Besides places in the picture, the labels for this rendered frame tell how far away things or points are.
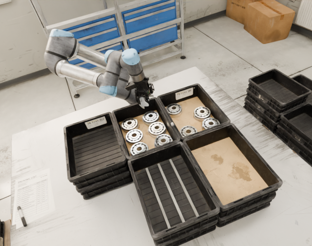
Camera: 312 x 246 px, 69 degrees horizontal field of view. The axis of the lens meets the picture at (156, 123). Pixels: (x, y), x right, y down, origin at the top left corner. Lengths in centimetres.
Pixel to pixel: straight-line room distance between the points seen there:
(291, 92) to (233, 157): 117
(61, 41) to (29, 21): 241
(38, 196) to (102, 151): 45
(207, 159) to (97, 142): 66
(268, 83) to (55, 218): 200
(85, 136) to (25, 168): 46
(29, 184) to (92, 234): 55
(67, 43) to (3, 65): 270
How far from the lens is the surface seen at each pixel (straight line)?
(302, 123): 222
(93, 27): 297
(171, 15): 329
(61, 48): 139
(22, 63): 401
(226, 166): 124
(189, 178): 119
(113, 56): 116
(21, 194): 162
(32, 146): 183
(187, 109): 151
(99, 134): 147
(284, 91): 231
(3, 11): 377
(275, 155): 151
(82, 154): 142
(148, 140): 135
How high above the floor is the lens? 186
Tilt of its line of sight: 46 degrees down
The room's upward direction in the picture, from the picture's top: 10 degrees counter-clockwise
